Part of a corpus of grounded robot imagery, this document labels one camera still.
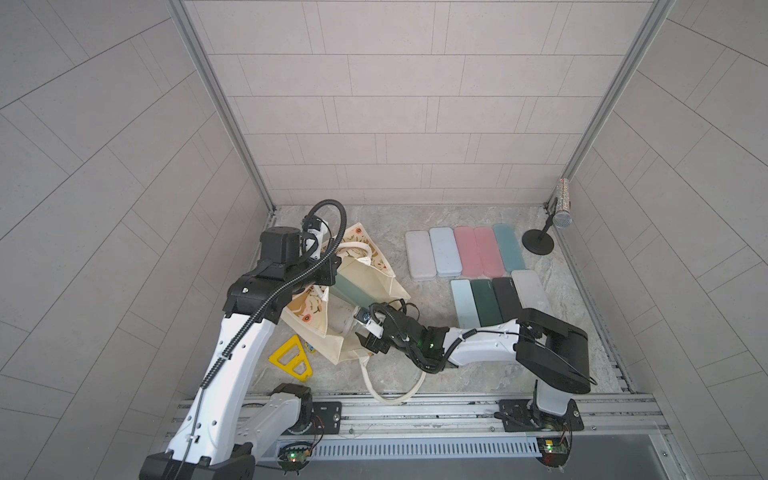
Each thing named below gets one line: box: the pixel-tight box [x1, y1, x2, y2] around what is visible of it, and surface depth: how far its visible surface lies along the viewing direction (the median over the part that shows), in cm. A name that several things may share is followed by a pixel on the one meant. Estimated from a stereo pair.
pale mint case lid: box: [450, 279, 481, 329], surface depth 91 cm
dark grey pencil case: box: [492, 277, 522, 322], surface depth 93 cm
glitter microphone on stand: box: [522, 177, 573, 256], surface depth 106 cm
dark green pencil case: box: [470, 279, 503, 327], surface depth 93 cm
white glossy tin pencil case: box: [405, 230, 437, 279], surface depth 103 cm
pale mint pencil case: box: [429, 227, 462, 277], surface depth 102 cm
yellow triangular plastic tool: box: [268, 334, 313, 382], surface depth 81 cm
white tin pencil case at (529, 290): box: [511, 270, 553, 315], surface depth 93 cm
